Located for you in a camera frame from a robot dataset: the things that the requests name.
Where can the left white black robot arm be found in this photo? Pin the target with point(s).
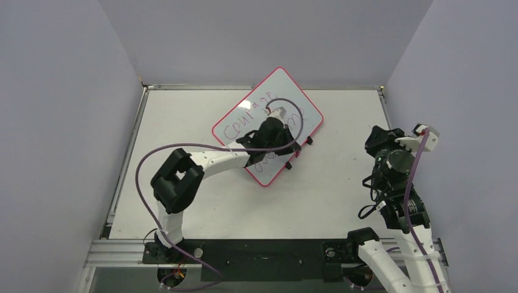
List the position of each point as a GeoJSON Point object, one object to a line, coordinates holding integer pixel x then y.
{"type": "Point", "coordinates": [177, 181]}

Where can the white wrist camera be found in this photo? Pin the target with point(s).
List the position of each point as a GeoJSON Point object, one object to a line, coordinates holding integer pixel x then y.
{"type": "Point", "coordinates": [278, 113]}
{"type": "Point", "coordinates": [413, 142]}

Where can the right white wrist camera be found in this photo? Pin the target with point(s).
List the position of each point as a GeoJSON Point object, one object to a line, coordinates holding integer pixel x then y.
{"type": "Point", "coordinates": [413, 142]}

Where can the pink framed whiteboard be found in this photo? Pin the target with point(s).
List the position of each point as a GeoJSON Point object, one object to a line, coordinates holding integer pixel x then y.
{"type": "Point", "coordinates": [278, 89]}

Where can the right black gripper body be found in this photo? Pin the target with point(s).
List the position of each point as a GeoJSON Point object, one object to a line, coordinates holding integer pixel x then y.
{"type": "Point", "coordinates": [378, 140]}

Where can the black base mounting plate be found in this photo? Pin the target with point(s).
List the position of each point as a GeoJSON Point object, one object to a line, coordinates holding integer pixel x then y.
{"type": "Point", "coordinates": [330, 260]}

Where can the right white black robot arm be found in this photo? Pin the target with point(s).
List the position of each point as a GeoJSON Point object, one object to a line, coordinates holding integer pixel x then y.
{"type": "Point", "coordinates": [391, 184]}

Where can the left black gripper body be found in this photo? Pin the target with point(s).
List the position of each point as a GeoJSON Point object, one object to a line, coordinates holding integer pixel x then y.
{"type": "Point", "coordinates": [284, 140]}

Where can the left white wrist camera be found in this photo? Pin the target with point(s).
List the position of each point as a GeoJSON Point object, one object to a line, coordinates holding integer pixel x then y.
{"type": "Point", "coordinates": [278, 113]}

